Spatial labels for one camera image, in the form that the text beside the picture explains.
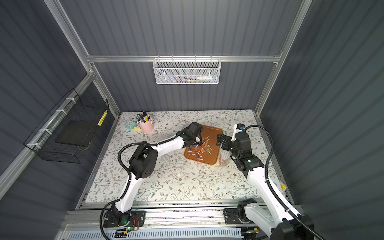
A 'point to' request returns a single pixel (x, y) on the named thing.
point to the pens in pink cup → (142, 118)
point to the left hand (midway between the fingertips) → (189, 126)
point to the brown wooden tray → (212, 158)
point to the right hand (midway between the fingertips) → (227, 136)
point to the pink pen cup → (147, 127)
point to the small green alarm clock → (130, 124)
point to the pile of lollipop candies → (198, 150)
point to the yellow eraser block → (137, 129)
